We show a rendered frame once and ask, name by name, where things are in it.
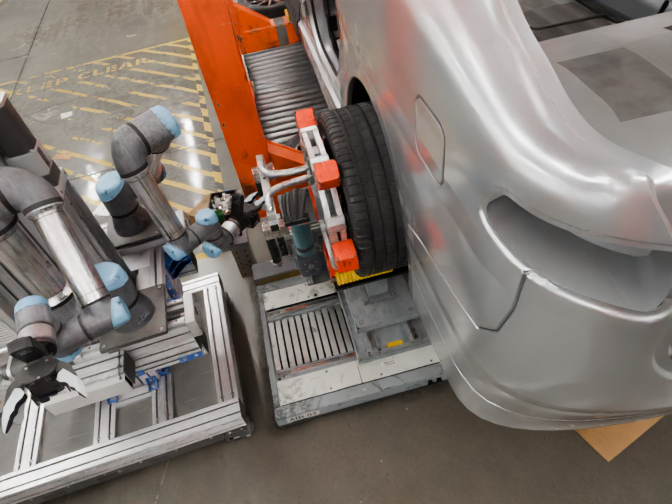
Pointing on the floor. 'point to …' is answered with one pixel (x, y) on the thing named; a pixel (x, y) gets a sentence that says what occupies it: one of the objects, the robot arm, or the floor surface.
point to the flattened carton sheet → (615, 436)
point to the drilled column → (244, 260)
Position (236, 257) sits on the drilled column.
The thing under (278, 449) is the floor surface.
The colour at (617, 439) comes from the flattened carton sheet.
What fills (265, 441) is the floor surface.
